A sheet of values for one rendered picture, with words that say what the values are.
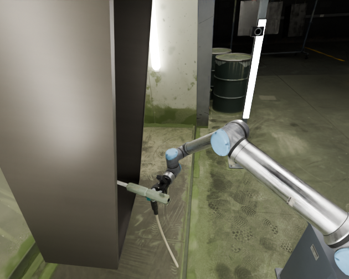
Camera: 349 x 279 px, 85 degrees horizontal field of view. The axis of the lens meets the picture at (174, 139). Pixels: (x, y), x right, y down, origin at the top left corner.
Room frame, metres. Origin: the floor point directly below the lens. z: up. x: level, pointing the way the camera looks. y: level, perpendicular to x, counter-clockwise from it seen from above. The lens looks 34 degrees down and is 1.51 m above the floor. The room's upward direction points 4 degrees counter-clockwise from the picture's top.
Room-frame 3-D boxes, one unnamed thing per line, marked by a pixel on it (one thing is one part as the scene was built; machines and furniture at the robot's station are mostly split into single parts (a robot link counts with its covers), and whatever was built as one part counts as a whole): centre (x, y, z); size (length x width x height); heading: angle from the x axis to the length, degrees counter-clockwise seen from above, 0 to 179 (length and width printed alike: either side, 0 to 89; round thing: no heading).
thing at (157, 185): (0.93, 0.10, 0.50); 0.12 x 0.08 x 0.09; 152
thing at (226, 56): (3.20, -1.02, 0.86); 0.54 x 0.54 x 0.01
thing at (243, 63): (3.20, -1.02, 0.44); 0.59 x 0.58 x 0.89; 5
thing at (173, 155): (1.10, 0.02, 0.62); 0.12 x 0.09 x 0.12; 129
